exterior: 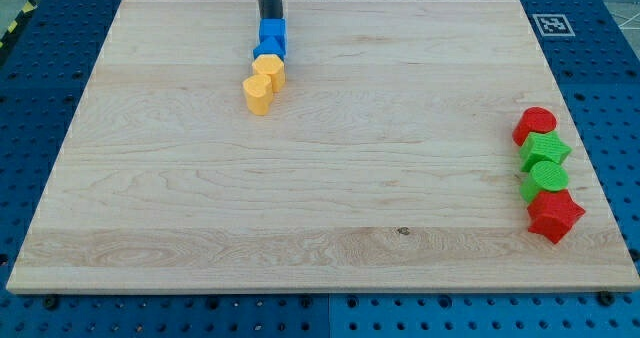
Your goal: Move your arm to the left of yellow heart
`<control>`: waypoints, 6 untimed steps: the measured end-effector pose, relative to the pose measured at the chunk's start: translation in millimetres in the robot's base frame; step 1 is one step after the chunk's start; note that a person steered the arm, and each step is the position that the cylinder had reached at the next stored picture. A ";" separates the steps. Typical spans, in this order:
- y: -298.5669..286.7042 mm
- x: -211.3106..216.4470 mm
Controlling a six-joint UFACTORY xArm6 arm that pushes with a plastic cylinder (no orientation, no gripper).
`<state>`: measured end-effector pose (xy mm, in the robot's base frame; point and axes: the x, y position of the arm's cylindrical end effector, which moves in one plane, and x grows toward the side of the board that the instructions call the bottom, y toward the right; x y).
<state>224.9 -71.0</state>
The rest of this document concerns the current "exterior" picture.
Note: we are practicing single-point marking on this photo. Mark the yellow heart block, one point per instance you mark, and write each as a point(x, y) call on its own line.
point(258, 93)

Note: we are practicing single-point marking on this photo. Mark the wooden board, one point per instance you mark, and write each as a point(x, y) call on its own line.
point(386, 163)

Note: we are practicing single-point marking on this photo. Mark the yellow hexagon block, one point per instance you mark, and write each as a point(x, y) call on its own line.
point(272, 66)

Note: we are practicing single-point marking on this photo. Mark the blue triangle block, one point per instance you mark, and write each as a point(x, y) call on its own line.
point(269, 46)

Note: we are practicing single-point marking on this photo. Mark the blue cube block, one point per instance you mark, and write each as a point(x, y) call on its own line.
point(273, 28)

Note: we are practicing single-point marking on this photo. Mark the green star block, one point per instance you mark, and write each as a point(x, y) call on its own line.
point(539, 147)

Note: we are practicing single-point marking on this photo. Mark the red circle block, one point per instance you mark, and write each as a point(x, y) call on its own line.
point(534, 119)

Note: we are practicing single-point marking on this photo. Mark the green cylinder block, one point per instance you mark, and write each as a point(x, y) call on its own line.
point(543, 176)

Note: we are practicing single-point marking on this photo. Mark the red star block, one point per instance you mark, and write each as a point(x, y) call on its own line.
point(553, 214)

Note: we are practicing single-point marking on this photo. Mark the white fiducial marker tag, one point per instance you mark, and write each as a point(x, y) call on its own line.
point(553, 25)

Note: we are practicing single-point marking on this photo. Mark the yellow black hazard tape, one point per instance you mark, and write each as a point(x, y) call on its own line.
point(18, 24)

